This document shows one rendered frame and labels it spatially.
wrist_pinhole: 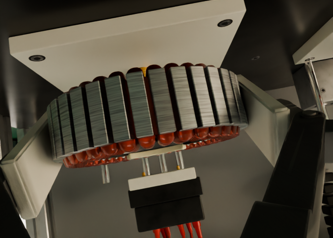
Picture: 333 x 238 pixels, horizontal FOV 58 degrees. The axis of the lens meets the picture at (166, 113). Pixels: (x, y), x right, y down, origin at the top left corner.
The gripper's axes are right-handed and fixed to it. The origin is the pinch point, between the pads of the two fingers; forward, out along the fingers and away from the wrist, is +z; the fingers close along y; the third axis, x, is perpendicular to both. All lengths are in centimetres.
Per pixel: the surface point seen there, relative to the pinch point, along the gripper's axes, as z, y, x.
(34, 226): 19.0, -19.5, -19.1
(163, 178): 6.5, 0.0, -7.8
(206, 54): 8.3, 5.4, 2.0
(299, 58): 14.7, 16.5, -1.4
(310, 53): 13.0, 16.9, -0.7
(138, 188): 6.2, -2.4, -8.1
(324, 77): 19.1, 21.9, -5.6
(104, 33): 2.9, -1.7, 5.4
